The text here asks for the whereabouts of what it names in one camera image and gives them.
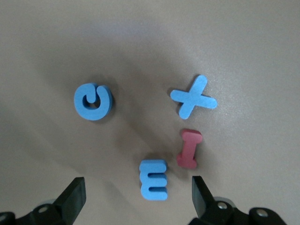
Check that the red foam letter I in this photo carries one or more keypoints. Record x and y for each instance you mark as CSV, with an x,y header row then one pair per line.
x,y
189,147

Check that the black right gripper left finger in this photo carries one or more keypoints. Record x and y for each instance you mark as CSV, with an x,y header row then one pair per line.
x,y
72,199

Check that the blue foam letter X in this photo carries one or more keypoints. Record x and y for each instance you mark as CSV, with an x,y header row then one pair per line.
x,y
193,98

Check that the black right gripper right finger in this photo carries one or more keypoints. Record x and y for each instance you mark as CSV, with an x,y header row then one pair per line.
x,y
201,201

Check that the blue foam letter G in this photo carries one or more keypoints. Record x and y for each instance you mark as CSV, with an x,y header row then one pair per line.
x,y
79,103

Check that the blue foam letter E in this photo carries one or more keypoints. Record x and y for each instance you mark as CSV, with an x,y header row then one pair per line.
x,y
146,180

